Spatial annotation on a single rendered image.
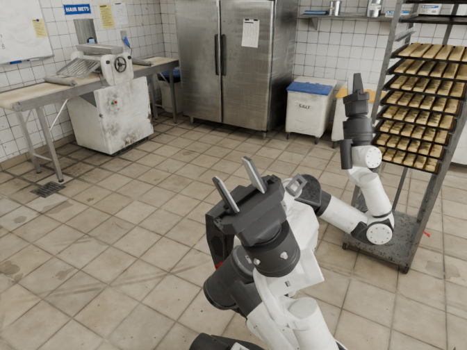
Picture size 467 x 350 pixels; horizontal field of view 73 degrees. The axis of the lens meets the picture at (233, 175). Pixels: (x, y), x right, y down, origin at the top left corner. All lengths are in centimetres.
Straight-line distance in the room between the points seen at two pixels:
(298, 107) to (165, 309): 305
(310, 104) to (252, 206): 388
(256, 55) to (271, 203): 373
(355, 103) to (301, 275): 62
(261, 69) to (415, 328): 310
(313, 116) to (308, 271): 383
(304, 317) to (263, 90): 372
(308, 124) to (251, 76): 99
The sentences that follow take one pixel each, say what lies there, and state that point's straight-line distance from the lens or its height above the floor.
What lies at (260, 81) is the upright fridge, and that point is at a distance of 420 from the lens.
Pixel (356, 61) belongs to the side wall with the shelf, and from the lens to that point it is 477.
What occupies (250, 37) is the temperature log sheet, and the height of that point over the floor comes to 134.
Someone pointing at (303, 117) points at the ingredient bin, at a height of 36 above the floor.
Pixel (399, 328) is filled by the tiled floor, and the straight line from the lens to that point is 242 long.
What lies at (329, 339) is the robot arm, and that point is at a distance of 71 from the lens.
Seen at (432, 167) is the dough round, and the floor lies 88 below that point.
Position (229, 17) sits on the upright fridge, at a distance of 429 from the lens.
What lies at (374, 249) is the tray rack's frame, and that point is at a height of 15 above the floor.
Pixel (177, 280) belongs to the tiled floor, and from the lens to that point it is 246.
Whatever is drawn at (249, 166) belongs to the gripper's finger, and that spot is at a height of 159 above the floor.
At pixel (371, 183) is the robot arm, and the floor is 128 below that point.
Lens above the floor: 181
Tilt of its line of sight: 30 degrees down
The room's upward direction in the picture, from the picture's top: straight up
